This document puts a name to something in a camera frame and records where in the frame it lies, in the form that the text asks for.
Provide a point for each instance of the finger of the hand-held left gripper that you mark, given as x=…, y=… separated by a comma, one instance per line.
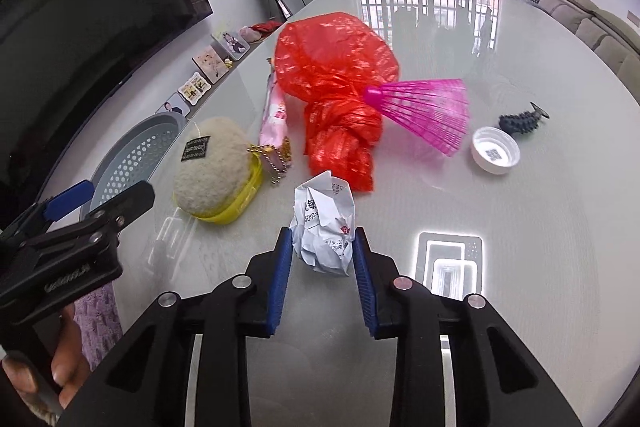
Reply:
x=70, y=199
x=125, y=202

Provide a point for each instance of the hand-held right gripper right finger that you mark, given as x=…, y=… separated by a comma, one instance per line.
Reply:
x=365, y=287

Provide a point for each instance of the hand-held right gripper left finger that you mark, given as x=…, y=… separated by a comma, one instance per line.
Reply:
x=280, y=277

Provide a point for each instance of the grey perforated basket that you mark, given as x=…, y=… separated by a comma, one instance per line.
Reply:
x=130, y=152

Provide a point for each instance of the white paper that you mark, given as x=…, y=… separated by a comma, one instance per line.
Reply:
x=320, y=227

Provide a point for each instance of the pink plastic shuttlecock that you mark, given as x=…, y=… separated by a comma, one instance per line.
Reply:
x=430, y=112

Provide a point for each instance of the red plastic bag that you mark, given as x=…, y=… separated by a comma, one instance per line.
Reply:
x=330, y=57

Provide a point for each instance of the person's left hand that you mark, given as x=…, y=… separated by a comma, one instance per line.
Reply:
x=67, y=367

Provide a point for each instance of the purple patterned cloth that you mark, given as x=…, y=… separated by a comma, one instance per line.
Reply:
x=100, y=327

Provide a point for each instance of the beige fuzzy yellow pouch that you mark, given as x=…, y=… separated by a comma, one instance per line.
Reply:
x=210, y=172

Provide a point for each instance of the pink snack wrapper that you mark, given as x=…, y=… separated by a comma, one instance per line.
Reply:
x=274, y=117

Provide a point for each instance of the white bottle cap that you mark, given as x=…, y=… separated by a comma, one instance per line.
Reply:
x=492, y=154

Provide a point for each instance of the black television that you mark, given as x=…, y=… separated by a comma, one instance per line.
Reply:
x=100, y=7

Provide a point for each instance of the pink plush item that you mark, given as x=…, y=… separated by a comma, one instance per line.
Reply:
x=248, y=34

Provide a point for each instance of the dark spiky toy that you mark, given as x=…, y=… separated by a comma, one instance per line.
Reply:
x=517, y=122

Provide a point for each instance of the red cloth item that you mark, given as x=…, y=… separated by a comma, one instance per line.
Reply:
x=267, y=27

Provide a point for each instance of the beige sofa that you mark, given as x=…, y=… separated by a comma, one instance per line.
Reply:
x=600, y=32

